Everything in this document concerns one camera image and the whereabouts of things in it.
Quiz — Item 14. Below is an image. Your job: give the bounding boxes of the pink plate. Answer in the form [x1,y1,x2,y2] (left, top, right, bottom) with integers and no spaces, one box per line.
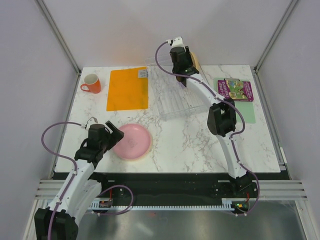
[113,123,153,161]

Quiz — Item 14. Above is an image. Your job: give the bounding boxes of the purple plate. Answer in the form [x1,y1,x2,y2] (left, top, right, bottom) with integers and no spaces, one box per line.
[178,82,185,89]

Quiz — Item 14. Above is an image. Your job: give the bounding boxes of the light yellow plate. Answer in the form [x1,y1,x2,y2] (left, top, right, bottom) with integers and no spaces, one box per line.
[132,148,152,161]

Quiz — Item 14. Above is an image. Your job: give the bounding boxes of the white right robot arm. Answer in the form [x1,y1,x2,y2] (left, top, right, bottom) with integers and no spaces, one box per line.
[170,46,256,197]

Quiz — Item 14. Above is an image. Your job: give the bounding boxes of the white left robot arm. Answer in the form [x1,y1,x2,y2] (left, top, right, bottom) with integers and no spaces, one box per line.
[34,121,124,240]

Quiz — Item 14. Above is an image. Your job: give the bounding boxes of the orange cutting mat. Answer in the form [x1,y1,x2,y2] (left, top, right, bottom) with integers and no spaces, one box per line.
[106,67,149,112]

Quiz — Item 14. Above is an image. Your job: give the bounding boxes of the orange ceramic mug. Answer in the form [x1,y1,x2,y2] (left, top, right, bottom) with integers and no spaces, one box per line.
[80,73,102,94]

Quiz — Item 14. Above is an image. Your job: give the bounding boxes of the purple children's book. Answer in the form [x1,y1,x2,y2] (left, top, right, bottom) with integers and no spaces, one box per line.
[217,78,254,102]

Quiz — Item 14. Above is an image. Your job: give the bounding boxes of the green cutting mat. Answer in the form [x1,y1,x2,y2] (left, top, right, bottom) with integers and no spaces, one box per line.
[213,77,256,124]

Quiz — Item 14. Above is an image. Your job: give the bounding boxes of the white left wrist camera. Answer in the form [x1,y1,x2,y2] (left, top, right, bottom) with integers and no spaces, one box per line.
[81,116,98,131]

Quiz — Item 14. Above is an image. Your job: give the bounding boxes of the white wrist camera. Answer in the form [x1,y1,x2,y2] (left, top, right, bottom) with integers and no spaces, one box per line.
[81,116,98,131]
[166,36,185,48]

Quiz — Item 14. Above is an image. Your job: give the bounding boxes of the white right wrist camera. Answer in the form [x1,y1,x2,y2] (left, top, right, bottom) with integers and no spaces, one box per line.
[166,36,185,48]

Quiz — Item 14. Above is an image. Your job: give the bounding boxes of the clear wire dish rack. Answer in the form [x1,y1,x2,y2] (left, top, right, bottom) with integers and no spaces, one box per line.
[145,56,208,121]

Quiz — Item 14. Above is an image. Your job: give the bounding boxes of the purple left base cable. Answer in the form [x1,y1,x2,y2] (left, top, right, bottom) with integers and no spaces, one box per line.
[92,184,136,216]

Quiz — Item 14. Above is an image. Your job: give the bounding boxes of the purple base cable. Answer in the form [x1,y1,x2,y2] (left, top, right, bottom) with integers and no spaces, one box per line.
[92,184,136,216]
[224,174,262,217]

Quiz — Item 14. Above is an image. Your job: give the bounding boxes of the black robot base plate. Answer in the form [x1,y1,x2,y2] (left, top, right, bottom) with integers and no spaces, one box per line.
[90,172,258,206]

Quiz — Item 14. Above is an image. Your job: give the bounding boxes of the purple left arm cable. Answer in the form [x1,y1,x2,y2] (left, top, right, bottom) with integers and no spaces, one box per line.
[41,121,83,240]

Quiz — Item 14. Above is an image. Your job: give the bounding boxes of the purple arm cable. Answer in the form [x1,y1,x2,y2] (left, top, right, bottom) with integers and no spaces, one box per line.
[154,41,261,201]
[41,121,83,240]

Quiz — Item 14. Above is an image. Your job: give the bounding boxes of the white cable duct strip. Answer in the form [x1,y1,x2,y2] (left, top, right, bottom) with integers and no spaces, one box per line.
[87,198,250,212]

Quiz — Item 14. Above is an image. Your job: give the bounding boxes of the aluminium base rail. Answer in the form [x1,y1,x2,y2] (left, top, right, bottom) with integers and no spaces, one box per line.
[35,180,307,200]

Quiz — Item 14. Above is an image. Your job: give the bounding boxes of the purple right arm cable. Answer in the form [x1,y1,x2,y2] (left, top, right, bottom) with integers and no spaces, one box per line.
[154,41,261,201]

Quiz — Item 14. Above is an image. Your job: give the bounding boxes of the right aluminium frame post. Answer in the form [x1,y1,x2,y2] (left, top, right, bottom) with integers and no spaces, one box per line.
[253,0,300,74]

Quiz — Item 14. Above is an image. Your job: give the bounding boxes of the aluminium frame post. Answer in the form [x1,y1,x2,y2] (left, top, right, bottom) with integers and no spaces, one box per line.
[35,0,82,76]
[253,0,300,74]

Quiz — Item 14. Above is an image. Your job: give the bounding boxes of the left aluminium frame post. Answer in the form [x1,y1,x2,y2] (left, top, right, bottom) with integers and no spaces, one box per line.
[35,0,82,76]

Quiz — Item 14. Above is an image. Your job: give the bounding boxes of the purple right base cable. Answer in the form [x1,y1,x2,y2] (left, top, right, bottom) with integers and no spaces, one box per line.
[224,174,262,217]

